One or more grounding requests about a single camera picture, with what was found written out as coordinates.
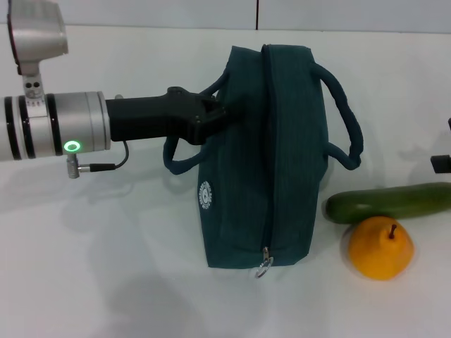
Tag green cucumber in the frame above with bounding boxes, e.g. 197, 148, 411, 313
324, 182, 451, 225

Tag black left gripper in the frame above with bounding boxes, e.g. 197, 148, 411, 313
105, 86, 228, 146

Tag teal blue lunch bag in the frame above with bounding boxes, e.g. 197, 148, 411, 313
162, 44, 364, 271

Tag orange pear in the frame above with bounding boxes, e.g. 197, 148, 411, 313
347, 216, 416, 281

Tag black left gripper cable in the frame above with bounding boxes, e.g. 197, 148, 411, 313
66, 140, 128, 180

